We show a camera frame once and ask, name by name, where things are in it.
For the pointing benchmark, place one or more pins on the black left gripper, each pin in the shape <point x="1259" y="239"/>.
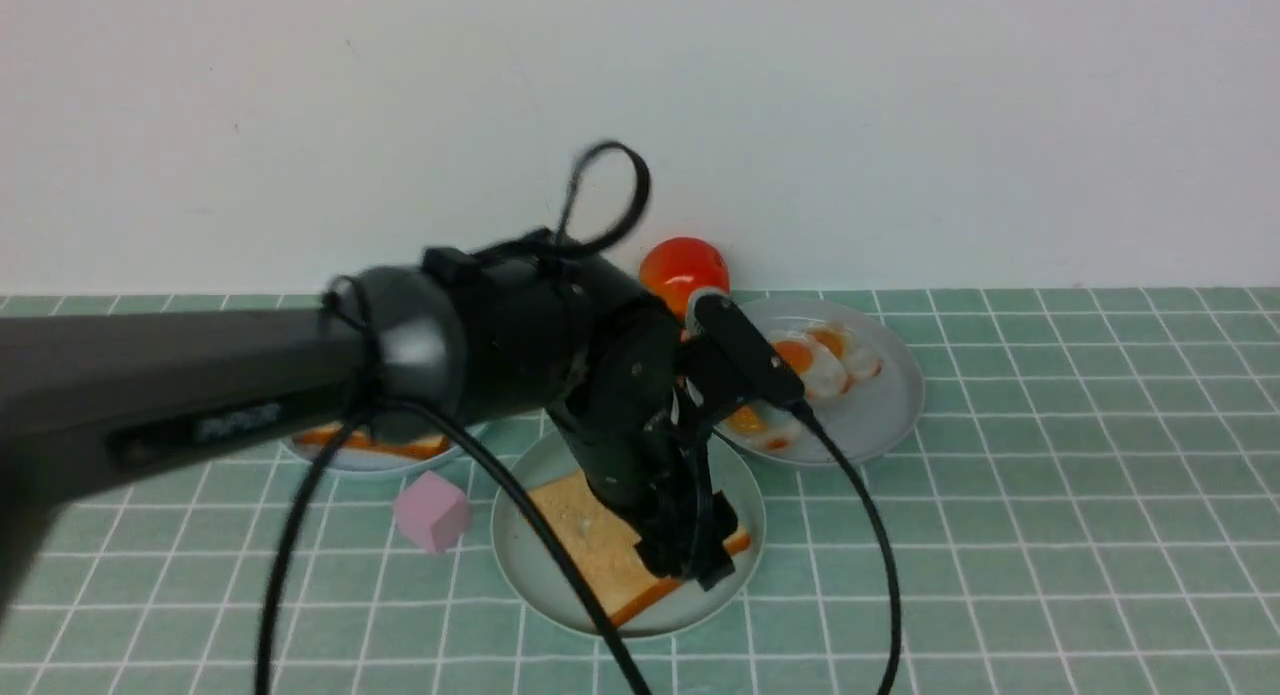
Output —
<point x="618" y="421"/>

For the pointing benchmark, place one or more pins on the toast slice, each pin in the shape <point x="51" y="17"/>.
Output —
<point x="360" y="443"/>
<point x="602" y="546"/>

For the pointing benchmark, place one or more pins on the fried egg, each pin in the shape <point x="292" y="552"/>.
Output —
<point x="823" y="375"/>
<point x="764" y="428"/>
<point x="860" y="361"/>

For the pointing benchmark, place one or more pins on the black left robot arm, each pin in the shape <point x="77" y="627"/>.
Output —
<point x="93" y="403"/>

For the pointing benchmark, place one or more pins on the teal green plate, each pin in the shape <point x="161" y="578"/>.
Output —
<point x="538" y="581"/>

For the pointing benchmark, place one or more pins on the grey plate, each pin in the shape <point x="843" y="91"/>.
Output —
<point x="875" y="415"/>

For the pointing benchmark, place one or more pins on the pink foam cube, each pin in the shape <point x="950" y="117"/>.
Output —
<point x="432" y="513"/>

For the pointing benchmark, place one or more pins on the red tomato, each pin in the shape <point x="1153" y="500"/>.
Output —
<point x="678" y="267"/>

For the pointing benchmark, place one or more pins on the light blue plate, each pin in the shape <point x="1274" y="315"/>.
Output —
<point x="377" y="466"/>

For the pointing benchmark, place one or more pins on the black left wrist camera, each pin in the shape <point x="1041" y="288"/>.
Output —
<point x="732" y="361"/>

